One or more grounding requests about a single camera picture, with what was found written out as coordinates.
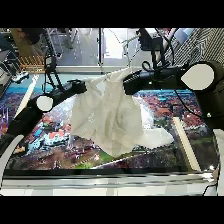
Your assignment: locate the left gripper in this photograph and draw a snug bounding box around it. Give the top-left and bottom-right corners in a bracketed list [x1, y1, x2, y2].
[66, 78, 89, 98]

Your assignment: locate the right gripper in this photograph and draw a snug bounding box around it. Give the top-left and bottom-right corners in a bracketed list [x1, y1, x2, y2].
[122, 70, 153, 96]

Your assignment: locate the white garment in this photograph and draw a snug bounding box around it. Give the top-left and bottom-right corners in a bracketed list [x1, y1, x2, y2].
[69, 67, 175, 158]

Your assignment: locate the striped shirt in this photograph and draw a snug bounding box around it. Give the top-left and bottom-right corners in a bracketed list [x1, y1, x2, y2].
[173, 28, 224, 78]

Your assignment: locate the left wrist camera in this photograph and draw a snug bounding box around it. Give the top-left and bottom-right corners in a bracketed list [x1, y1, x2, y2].
[42, 54, 64, 93]

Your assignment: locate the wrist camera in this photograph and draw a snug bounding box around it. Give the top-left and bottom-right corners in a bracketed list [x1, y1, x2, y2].
[137, 28, 167, 72]
[42, 54, 64, 93]

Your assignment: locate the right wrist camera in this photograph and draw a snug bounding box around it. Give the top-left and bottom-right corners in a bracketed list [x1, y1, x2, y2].
[137, 28, 167, 72]

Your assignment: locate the black cable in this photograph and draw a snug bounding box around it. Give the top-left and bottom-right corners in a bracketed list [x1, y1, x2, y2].
[171, 88, 205, 120]
[201, 179, 219, 197]

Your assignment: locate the silver frame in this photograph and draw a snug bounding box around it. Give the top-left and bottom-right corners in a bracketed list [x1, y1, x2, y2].
[0, 172, 224, 197]

